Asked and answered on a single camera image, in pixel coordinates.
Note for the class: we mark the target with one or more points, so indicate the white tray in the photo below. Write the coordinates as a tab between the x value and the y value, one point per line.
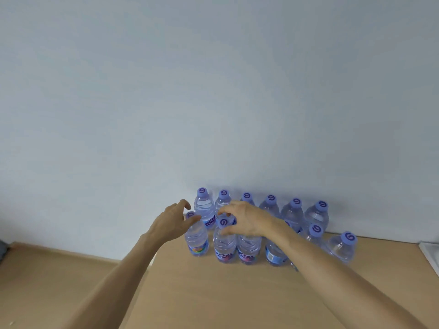
434	251

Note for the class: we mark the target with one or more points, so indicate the person's left forearm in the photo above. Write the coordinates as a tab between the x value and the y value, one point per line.
116	287

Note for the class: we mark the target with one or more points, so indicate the clear water bottle purple cap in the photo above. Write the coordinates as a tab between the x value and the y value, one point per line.
197	239
224	246

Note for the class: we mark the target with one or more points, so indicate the wooden table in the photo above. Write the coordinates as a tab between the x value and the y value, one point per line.
240	298

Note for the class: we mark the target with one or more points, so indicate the person's left hand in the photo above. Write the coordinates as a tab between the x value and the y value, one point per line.
171	222

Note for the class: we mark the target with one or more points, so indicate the grey curtain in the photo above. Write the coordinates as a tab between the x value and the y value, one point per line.
2	250

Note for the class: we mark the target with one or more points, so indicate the row of water bottles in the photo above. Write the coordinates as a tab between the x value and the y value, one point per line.
315	215

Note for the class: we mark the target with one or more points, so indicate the person's right forearm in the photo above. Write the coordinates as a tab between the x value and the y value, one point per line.
343	287

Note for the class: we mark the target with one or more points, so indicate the person's right hand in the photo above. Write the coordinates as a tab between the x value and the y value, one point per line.
255	222

